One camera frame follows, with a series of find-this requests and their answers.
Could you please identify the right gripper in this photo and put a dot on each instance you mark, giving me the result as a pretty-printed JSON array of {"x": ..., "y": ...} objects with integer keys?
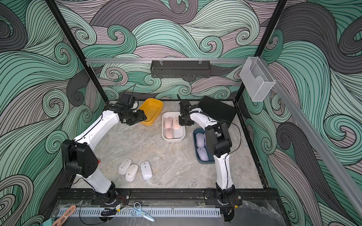
[{"x": 181, "y": 123}]

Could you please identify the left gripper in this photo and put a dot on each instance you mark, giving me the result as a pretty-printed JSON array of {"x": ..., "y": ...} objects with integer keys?
[{"x": 141, "y": 117}]

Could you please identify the yellow storage box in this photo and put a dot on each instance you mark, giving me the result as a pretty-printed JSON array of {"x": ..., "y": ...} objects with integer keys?
[{"x": 152, "y": 109}]

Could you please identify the peach mouse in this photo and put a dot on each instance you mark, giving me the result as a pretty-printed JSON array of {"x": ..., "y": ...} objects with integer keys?
[{"x": 176, "y": 124}]

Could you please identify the pink rounded mouse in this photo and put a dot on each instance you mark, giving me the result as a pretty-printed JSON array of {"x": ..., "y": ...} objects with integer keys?
[{"x": 168, "y": 122}]

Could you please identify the white storage box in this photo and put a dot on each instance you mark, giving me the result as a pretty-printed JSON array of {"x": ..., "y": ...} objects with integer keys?
[{"x": 179, "y": 135}]

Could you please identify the purple rounded mouse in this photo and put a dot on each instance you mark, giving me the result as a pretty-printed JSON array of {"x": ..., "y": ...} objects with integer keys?
[{"x": 200, "y": 140}]

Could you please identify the pale lilac white mouse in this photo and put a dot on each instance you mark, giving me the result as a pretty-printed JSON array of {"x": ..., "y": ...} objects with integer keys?
[{"x": 146, "y": 170}]

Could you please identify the purple slim mouse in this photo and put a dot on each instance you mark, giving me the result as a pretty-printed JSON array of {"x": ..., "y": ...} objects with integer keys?
[{"x": 203, "y": 155}]

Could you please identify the dark teal storage box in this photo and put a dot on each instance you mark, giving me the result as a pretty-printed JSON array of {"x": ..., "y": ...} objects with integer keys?
[{"x": 211, "y": 159}]

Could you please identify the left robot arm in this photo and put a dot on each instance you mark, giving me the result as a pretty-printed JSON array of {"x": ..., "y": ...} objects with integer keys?
[{"x": 78, "y": 154}]

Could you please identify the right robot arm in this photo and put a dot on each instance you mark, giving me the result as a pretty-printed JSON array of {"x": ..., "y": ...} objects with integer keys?
[{"x": 218, "y": 144}]

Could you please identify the black briefcase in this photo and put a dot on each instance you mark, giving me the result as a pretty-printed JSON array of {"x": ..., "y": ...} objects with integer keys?
[{"x": 218, "y": 110}]

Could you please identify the white mouse left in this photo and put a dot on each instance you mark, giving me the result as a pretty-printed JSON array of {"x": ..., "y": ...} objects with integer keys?
[{"x": 124, "y": 166}]

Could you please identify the white mouse middle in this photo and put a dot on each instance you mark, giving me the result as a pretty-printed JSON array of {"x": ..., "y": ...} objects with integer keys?
[{"x": 131, "y": 173}]

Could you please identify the black wall shelf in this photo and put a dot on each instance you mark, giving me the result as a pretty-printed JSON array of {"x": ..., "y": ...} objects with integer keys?
[{"x": 180, "y": 69}]

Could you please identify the aluminium wall rail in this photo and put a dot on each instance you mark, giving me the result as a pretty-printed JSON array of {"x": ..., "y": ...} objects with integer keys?
[{"x": 129, "y": 60}]

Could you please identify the clear mesh wall bin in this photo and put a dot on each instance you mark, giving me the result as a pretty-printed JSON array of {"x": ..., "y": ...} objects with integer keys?
[{"x": 257, "y": 78}]

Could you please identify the blue handled scissors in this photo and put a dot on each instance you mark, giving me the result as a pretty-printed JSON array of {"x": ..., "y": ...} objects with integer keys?
[{"x": 138, "y": 211}]

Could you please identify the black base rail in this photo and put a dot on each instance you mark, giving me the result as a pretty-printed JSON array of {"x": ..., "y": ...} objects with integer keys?
[{"x": 202, "y": 196}]

